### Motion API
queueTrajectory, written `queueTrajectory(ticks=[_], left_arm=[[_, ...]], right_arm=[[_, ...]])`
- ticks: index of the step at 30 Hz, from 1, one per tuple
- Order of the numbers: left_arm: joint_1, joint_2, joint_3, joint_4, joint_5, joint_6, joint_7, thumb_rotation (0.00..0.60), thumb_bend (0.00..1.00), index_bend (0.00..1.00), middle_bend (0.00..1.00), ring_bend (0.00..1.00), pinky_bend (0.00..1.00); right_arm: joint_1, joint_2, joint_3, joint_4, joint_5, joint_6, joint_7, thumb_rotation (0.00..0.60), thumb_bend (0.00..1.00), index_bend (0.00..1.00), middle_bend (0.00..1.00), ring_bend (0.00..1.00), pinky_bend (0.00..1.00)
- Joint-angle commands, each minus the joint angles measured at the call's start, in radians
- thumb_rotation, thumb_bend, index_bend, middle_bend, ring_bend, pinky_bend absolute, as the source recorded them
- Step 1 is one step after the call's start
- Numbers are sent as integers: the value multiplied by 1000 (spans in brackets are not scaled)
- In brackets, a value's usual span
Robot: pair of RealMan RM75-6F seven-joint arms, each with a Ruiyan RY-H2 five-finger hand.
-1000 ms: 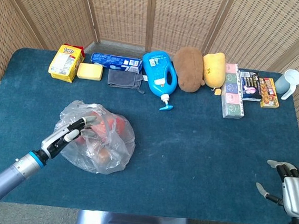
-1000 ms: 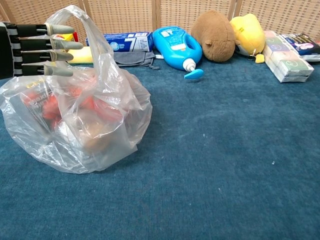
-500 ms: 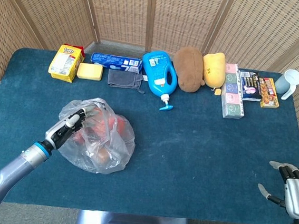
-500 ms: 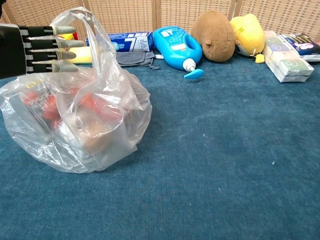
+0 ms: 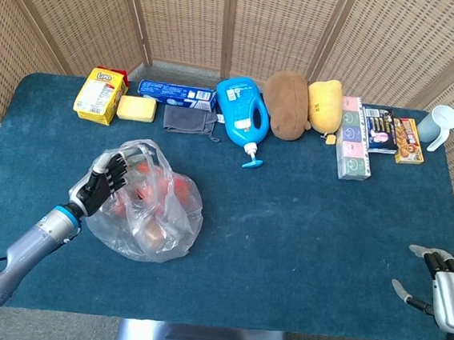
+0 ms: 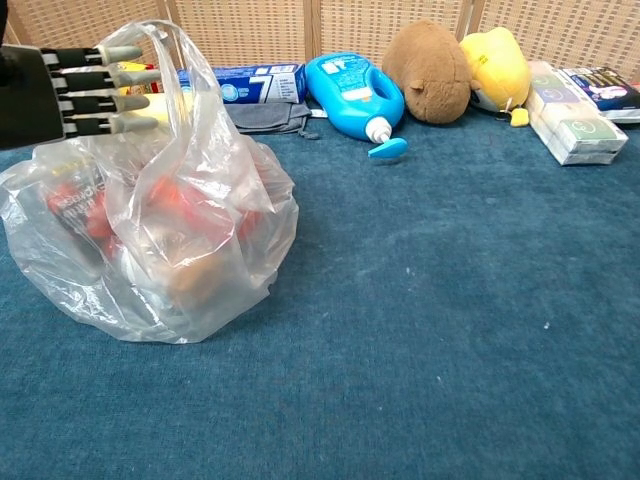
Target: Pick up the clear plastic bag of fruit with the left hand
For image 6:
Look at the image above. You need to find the yellow plush toy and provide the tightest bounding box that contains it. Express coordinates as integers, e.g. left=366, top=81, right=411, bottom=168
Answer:
left=458, top=26, right=532, bottom=127

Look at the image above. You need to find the yellow cracker box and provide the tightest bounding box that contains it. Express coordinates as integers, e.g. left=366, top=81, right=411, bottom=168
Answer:
left=115, top=60, right=164, bottom=97

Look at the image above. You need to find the grey cloth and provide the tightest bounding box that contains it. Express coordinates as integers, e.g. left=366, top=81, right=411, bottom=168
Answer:
left=224, top=101, right=321, bottom=140

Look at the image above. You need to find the blue toothpaste box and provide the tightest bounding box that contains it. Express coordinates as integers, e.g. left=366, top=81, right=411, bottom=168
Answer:
left=175, top=62, right=307, bottom=105

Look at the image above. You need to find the wicker folding screen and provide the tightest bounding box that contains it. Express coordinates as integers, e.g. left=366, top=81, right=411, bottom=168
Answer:
left=0, top=0, right=640, bottom=87

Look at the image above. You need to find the blue table cloth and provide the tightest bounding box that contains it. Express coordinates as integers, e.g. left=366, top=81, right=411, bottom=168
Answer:
left=0, top=107, right=640, bottom=480

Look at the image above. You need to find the blue pump detergent bottle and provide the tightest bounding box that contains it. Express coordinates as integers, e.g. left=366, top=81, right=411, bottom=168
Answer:
left=304, top=53, right=410, bottom=160

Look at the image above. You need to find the clear plastic bag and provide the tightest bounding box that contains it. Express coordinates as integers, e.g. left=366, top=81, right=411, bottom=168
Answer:
left=0, top=19, right=300, bottom=345

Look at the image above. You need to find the pastel tissue pack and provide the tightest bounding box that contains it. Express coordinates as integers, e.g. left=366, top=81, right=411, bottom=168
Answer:
left=525, top=60, right=630, bottom=167

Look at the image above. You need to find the left silver-black robot hand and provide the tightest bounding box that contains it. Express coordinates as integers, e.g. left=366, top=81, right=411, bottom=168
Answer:
left=0, top=43, right=162, bottom=151

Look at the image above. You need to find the red snack packet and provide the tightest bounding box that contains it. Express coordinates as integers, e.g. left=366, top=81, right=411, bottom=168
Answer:
left=149, top=174, right=236, bottom=236

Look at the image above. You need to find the dark blue snack packet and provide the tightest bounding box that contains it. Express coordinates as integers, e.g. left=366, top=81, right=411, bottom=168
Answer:
left=557, top=65, right=640, bottom=124

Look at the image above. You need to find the brown round fruit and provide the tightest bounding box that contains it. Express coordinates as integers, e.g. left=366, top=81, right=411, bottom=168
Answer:
left=164, top=252, right=236, bottom=311

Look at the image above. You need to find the brown plush toy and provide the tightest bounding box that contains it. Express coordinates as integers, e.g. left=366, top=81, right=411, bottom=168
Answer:
left=381, top=18, right=482, bottom=125

